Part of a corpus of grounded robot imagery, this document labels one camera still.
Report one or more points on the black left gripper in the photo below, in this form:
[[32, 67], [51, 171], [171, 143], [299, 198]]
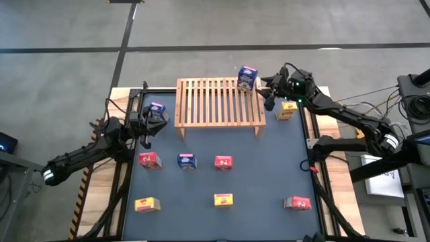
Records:
[[141, 124]]

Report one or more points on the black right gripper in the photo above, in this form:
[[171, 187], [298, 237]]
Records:
[[285, 87]]

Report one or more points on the blue Frosted Flakes cereal box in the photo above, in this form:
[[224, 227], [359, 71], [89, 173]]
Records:
[[247, 79], [157, 108], [186, 161]]

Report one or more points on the yellow Corn Pops cereal box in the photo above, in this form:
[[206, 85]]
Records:
[[287, 111], [147, 204], [223, 200]]

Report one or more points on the red Froot Loops cereal box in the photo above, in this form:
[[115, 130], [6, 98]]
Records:
[[223, 163], [150, 160], [299, 203]]

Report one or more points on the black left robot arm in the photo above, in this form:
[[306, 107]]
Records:
[[77, 156]]

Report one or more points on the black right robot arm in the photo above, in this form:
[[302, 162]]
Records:
[[349, 114]]

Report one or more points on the wooden slatted shelf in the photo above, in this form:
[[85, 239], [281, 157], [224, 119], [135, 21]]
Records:
[[218, 125]]

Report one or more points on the yellow plug adapter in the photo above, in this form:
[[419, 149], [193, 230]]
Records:
[[359, 133]]

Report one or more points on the yellow black hazard tape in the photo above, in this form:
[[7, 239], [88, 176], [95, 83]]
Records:
[[78, 208]]

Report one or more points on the dark blue table mat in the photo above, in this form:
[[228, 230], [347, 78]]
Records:
[[235, 218]]

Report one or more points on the black diagonal support beam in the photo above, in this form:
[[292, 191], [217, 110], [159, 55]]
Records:
[[364, 172]]

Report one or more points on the grey equipment stand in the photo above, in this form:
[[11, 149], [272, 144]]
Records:
[[404, 84]]

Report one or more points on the black computer tower blue lights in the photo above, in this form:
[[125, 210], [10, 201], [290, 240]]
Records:
[[8, 141]]

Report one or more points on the white printed sheet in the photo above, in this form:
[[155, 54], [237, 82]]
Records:
[[383, 186]]

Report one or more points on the grey metal cart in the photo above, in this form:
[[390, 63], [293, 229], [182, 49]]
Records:
[[16, 188]]

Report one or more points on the dark grey equipment cabinet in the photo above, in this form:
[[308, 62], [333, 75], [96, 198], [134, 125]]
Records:
[[416, 208]]

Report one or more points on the small black floor object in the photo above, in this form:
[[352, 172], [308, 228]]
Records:
[[399, 231]]

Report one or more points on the black aluminium table frame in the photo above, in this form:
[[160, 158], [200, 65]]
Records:
[[168, 90]]

